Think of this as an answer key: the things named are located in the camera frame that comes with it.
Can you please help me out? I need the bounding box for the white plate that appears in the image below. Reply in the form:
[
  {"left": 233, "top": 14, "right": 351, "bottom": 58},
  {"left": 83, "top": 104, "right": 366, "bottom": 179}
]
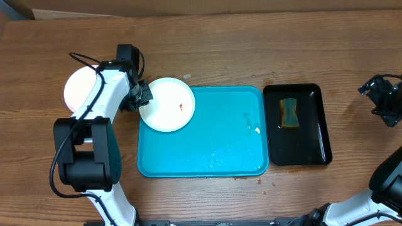
[
  {"left": 63, "top": 66, "right": 97, "bottom": 112},
  {"left": 139, "top": 77, "right": 196, "bottom": 132}
]

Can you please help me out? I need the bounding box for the green yellow scrub sponge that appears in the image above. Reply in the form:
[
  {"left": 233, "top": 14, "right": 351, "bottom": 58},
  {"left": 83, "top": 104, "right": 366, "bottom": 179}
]
[{"left": 279, "top": 98, "right": 299, "bottom": 128}]

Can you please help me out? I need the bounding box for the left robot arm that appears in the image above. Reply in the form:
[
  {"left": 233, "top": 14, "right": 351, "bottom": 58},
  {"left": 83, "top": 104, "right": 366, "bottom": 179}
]
[{"left": 49, "top": 44, "right": 153, "bottom": 225}]

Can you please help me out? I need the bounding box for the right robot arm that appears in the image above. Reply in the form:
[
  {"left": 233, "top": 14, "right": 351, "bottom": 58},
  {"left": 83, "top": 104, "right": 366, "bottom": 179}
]
[{"left": 286, "top": 74, "right": 401, "bottom": 226}]

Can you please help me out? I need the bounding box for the black plastic tray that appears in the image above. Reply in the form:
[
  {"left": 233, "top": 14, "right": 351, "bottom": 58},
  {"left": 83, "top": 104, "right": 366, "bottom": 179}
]
[{"left": 263, "top": 83, "right": 332, "bottom": 166}]

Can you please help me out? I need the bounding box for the teal plastic tray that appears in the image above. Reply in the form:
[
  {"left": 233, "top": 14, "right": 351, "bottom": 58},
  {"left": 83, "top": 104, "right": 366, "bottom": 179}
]
[{"left": 137, "top": 86, "right": 269, "bottom": 178}]

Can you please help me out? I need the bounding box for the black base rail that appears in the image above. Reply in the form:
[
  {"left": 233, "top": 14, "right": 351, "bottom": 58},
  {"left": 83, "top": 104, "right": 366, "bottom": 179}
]
[{"left": 83, "top": 216, "right": 315, "bottom": 226}]

